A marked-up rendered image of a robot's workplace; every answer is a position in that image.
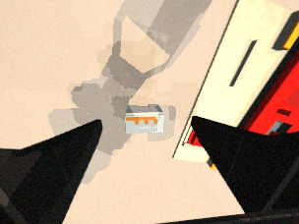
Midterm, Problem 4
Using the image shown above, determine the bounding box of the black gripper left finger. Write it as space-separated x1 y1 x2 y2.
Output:
0 119 102 224

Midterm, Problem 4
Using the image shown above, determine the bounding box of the red and black joystick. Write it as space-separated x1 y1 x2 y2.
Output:
187 130 202 146

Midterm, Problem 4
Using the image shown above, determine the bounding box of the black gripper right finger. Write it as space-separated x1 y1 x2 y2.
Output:
191 116 299 213

